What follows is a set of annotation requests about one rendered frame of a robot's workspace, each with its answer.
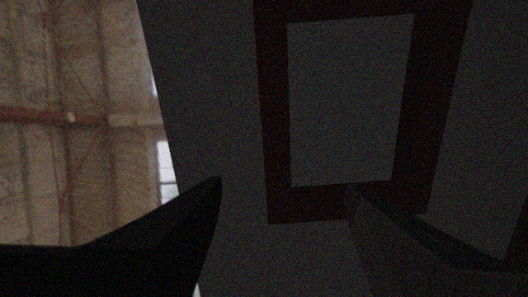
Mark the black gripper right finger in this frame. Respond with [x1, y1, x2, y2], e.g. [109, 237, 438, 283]
[344, 183, 528, 297]

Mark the grey flat board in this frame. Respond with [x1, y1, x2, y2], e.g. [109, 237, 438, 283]
[136, 0, 528, 297]

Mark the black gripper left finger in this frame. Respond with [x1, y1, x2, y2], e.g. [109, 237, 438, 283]
[0, 176, 222, 297]

